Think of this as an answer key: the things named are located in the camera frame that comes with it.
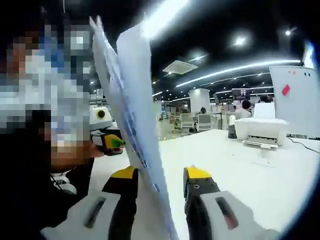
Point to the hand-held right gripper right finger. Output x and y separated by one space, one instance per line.
242 220

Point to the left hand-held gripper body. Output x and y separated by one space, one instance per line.
100 122

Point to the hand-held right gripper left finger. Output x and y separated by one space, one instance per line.
75 220

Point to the stack of white printing papers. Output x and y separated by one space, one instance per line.
135 87

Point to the person's left hand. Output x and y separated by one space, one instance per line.
96 151

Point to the white worn device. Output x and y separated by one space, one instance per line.
66 183

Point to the person's black shirt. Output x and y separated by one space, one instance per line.
25 212

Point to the white table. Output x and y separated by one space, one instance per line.
212 155

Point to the grey mesh office chair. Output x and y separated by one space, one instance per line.
187 122
205 122

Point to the dark bottle beside printer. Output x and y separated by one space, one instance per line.
232 131

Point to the white printer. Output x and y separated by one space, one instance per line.
262 130

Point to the white square pillar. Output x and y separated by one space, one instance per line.
199 100

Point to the ceiling air vent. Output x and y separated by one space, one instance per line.
180 67

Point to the dark hanging display screen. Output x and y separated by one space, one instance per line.
241 94

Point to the whiteboard on stand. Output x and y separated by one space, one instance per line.
300 105

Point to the red whiteboard eraser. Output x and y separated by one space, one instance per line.
286 90

